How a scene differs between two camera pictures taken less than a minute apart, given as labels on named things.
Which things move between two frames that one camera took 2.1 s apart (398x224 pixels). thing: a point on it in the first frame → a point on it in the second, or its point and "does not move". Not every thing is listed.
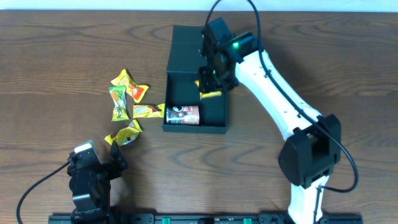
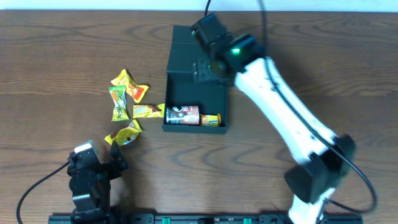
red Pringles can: x=183 y=115 does not move
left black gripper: x=101 y=166 does not move
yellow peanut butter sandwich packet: x=137 y=91 does not move
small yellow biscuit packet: x=208 y=94 → x=211 y=120
